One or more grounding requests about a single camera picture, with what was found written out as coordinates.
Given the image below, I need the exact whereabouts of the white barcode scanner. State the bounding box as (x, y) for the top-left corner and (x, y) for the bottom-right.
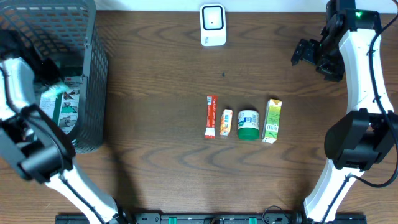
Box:
(199, 3), (227, 47)

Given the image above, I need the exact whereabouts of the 3M gloves package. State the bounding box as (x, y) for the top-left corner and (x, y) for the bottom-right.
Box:
(39, 76), (81, 134)

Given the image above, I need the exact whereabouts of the green lid white jar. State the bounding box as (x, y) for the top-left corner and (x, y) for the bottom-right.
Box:
(238, 110), (259, 141)

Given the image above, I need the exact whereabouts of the small orange box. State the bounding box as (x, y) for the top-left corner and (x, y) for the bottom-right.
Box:
(220, 109), (233, 136)

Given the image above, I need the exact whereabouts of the red sachet stick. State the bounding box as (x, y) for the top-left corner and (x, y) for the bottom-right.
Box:
(205, 95), (218, 139)

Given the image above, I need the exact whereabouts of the green tea carton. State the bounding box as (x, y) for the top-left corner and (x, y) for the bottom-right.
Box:
(262, 99), (282, 144)

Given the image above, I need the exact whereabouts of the grey plastic basket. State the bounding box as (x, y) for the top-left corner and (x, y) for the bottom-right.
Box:
(1, 0), (109, 154)

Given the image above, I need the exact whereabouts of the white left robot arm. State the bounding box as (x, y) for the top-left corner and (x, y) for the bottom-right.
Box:
(1, 30), (135, 223)

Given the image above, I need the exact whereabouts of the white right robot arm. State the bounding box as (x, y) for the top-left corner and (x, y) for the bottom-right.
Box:
(291, 0), (397, 223)

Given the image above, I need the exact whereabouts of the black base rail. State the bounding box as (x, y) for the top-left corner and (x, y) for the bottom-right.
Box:
(55, 212), (367, 224)

